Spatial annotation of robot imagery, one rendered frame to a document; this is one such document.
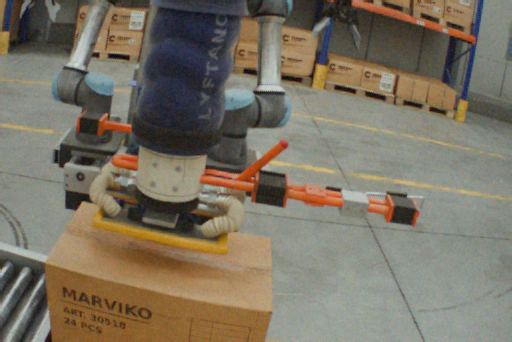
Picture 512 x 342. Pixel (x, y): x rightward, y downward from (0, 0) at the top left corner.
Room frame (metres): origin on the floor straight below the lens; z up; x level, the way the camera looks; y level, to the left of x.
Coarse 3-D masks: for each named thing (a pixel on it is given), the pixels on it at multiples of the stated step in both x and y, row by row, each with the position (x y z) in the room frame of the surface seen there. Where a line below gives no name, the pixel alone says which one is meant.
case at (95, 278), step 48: (96, 240) 1.26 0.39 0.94; (144, 240) 1.33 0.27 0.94; (240, 240) 1.45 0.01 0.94; (48, 288) 1.07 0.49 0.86; (96, 288) 1.08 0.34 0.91; (144, 288) 1.09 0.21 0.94; (192, 288) 1.14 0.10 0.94; (240, 288) 1.19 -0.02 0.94; (96, 336) 1.08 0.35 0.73; (144, 336) 1.09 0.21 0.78; (192, 336) 1.10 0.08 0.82; (240, 336) 1.10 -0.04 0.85
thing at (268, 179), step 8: (256, 176) 1.28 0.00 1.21; (264, 176) 1.32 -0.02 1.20; (272, 176) 1.33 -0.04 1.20; (280, 176) 1.34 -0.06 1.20; (288, 176) 1.32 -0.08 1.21; (256, 184) 1.26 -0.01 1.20; (264, 184) 1.25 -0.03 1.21; (272, 184) 1.27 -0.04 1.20; (280, 184) 1.29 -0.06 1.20; (288, 184) 1.27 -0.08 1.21; (256, 192) 1.26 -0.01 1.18; (264, 192) 1.26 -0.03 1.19; (272, 192) 1.25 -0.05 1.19; (280, 192) 1.25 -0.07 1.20; (288, 192) 1.26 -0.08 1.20; (256, 200) 1.25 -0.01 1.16; (264, 200) 1.25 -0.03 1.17; (272, 200) 1.25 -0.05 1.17; (280, 200) 1.25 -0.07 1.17
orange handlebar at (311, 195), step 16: (112, 128) 1.52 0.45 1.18; (128, 128) 1.53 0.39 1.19; (112, 160) 1.26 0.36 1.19; (128, 160) 1.29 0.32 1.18; (208, 176) 1.27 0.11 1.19; (304, 192) 1.31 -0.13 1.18; (320, 192) 1.29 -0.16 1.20; (336, 192) 1.33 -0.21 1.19; (368, 208) 1.28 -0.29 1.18; (384, 208) 1.29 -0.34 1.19
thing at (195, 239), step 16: (96, 224) 1.13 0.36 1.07; (112, 224) 1.14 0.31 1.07; (128, 224) 1.15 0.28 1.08; (144, 224) 1.17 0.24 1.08; (176, 224) 1.21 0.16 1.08; (192, 224) 1.19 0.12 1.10; (160, 240) 1.14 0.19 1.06; (176, 240) 1.14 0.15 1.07; (192, 240) 1.16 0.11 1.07; (208, 240) 1.16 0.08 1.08; (224, 240) 1.19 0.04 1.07
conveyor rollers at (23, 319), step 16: (0, 272) 1.46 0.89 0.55; (32, 272) 1.55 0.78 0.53; (0, 288) 1.39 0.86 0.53; (16, 288) 1.40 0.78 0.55; (0, 304) 1.28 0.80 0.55; (32, 304) 1.34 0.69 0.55; (0, 320) 1.20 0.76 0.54; (16, 320) 1.22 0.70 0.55; (16, 336) 1.15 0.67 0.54; (32, 336) 1.18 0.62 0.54
